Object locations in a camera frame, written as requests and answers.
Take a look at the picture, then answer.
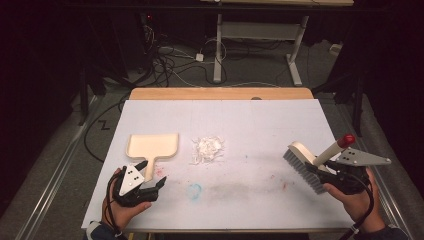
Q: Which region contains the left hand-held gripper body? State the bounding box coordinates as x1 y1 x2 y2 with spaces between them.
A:
113 164 160 208

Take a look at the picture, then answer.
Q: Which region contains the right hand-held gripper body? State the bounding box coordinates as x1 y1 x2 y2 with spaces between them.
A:
319 147 393 196

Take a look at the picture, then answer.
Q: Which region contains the cream hand brush red tip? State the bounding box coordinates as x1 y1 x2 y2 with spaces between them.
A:
282 133 356 195

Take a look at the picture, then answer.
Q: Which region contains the cream plastic dustpan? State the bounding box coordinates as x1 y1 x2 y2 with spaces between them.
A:
125 132 180 183

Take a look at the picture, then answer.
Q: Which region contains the person's right hand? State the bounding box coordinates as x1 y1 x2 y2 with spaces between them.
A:
322 167 387 233

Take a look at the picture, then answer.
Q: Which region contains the person's left hand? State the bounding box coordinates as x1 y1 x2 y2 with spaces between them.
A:
101 167 153 232

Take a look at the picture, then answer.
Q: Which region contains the pile of white paper scraps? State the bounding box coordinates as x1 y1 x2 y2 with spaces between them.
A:
190 135 225 166

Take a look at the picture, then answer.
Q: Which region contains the black stand leg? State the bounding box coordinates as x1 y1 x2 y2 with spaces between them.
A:
352 75 365 138
77 66 90 127

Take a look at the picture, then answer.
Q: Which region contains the white table cover sheet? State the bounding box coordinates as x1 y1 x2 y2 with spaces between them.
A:
81 98 355 232

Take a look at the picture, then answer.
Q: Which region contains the black power strip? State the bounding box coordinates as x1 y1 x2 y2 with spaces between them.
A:
141 12 155 69

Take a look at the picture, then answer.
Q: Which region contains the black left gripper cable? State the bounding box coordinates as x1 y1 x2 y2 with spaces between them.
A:
105 171 124 236

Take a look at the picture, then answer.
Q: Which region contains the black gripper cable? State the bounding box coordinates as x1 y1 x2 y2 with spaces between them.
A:
105 171 124 236
339 172 375 240

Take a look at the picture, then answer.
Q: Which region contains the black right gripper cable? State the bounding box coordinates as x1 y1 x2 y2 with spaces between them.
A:
339 172 375 240

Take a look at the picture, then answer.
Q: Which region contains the black floor cable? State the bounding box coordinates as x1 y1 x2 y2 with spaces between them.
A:
83 96 132 164

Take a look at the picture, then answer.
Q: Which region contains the silver floor rail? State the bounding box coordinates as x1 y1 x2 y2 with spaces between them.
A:
22 95 98 240

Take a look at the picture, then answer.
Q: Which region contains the tangle of floor cables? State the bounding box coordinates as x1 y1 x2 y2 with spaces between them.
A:
143 24 234 88

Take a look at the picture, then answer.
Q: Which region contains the white metal desk frame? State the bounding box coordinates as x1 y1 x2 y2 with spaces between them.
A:
212 12 310 87

